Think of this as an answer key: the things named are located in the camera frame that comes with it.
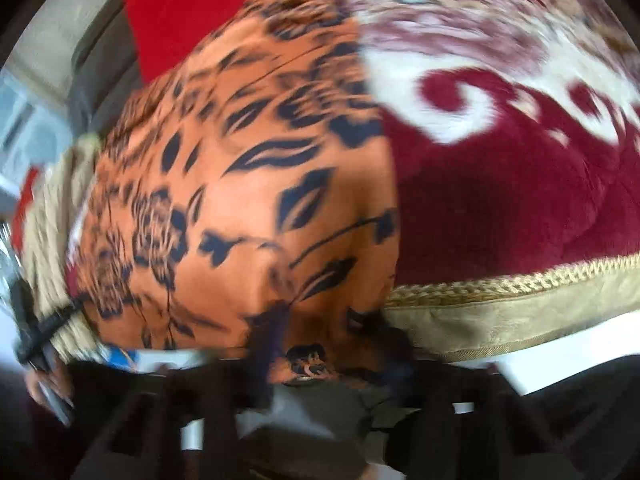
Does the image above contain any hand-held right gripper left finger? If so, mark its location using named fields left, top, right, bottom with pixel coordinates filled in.
left=75, top=305, right=296, bottom=480

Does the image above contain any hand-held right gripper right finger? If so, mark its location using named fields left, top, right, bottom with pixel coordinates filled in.
left=367, top=312, right=576, bottom=480

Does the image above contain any orange black floral cloth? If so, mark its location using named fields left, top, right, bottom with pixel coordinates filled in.
left=65, top=0, right=403, bottom=386

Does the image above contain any person's left hand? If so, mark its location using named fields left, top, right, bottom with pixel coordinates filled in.
left=26, top=357, right=71, bottom=411

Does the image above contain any maroon cream floral blanket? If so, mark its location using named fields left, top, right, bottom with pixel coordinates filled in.
left=20, top=0, right=640, bottom=366

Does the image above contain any grey upholstered furniture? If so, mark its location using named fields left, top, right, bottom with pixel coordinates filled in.
left=70, top=0, right=146, bottom=141

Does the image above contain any red pillow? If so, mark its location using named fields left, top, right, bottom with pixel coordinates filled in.
left=122, top=0, right=511, bottom=88

